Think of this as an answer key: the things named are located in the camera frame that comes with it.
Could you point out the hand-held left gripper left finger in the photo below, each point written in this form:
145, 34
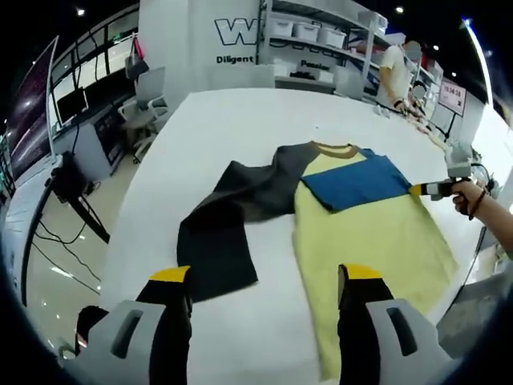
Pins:
120, 341

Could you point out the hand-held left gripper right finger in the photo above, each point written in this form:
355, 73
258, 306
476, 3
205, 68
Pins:
397, 341

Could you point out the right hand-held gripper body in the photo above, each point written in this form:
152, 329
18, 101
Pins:
459, 164

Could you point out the colour-block garment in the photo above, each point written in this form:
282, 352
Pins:
340, 224

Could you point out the person's right hand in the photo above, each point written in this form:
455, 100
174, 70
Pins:
467, 200

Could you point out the person's black shoe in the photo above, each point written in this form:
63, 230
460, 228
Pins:
90, 325

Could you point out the pink display screen on stand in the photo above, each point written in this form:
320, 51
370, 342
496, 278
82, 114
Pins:
452, 98

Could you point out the black tripod stand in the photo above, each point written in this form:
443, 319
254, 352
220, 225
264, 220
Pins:
68, 200

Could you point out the grey metal shelf rack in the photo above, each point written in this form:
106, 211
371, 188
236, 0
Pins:
340, 52

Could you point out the white display board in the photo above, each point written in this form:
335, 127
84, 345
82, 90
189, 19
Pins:
22, 200

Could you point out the white storage bin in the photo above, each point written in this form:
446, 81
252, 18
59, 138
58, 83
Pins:
283, 27
307, 31
333, 36

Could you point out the grey computer desk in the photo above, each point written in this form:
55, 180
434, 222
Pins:
96, 144

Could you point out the white office chair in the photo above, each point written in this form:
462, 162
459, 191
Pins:
146, 104

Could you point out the black computer monitor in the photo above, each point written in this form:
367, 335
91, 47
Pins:
72, 105

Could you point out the hanging dark bag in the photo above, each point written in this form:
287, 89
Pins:
135, 60

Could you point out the large dark wall screen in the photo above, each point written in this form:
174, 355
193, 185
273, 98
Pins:
30, 112

